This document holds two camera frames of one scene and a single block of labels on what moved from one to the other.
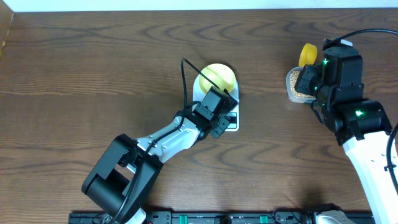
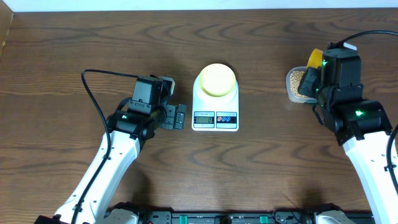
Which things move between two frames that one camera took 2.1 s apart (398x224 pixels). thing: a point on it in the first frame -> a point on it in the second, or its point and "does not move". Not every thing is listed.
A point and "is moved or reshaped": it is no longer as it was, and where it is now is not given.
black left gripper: [218, 131] -> [169, 121]
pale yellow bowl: [220, 74] does not move
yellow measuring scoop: [308, 55] is moved or reshaped
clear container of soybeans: [292, 76] does not move
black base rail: [220, 218] does not move
